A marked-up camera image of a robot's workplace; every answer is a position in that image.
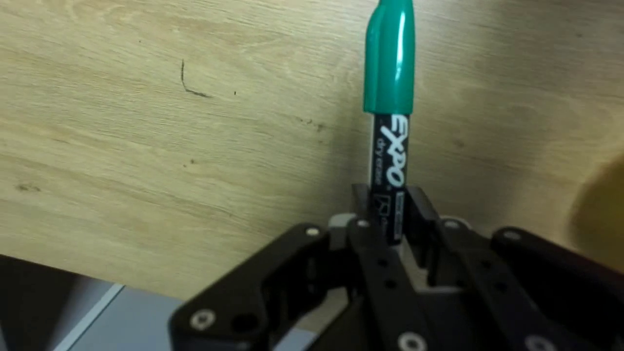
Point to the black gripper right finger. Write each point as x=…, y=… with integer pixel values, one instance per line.
x=507, y=278

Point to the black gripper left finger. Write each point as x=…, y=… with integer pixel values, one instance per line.
x=273, y=284

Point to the green Expo marker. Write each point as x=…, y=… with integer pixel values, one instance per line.
x=388, y=70

